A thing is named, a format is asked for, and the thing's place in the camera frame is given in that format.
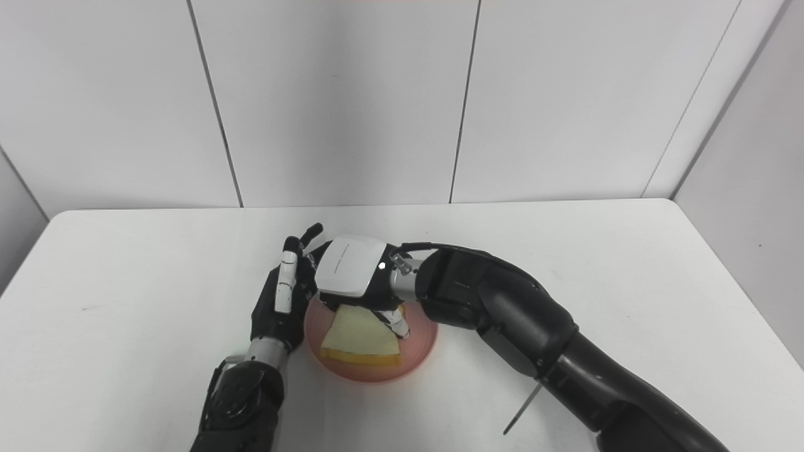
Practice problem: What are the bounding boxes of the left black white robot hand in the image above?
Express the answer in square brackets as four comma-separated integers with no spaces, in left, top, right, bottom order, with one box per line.
[249,222,325,353]

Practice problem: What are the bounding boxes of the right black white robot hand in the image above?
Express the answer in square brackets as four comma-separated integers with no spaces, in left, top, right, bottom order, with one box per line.
[307,235,413,340]

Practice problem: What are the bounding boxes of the slice of white bread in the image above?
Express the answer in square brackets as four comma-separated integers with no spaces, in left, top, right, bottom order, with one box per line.
[319,305,402,367]

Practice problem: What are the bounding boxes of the pink round plate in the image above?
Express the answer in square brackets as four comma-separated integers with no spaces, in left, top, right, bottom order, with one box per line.
[303,294,440,384]

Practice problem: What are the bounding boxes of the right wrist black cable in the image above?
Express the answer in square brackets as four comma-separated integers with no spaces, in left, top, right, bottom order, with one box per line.
[392,241,543,436]

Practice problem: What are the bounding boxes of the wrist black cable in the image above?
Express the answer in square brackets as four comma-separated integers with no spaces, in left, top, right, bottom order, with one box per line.
[392,241,543,436]
[202,354,247,434]

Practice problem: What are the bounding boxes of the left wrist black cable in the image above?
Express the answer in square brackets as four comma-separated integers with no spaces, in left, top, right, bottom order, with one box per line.
[202,354,247,434]

